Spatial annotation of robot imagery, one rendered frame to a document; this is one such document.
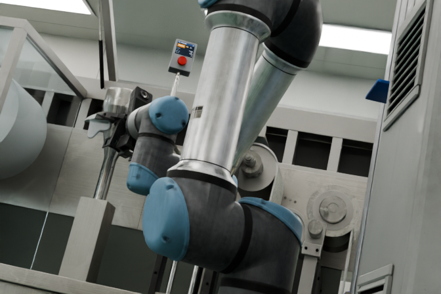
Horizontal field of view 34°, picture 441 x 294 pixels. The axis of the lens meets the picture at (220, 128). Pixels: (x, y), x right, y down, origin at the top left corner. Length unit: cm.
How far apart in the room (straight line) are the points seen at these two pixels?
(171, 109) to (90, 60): 408
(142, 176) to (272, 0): 41
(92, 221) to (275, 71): 107
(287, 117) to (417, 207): 187
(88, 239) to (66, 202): 37
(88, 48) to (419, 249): 495
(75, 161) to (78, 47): 298
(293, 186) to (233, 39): 128
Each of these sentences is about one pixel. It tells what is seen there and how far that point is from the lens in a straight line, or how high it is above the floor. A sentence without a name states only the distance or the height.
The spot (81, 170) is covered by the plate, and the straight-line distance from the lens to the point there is 260.
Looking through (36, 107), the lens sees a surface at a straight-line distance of 239.
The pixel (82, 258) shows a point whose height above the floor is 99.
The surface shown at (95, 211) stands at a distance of 226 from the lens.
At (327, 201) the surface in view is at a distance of 206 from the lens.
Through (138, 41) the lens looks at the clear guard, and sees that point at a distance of 260.
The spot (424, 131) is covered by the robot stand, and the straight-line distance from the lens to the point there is 70.
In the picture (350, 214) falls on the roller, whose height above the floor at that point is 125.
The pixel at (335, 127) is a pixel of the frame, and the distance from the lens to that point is 250.
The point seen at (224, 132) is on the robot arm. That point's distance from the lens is 116.
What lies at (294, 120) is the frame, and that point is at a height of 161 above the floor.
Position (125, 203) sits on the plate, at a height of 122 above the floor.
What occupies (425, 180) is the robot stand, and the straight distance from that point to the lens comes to 67.
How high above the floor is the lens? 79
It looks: 17 degrees up
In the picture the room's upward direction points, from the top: 13 degrees clockwise
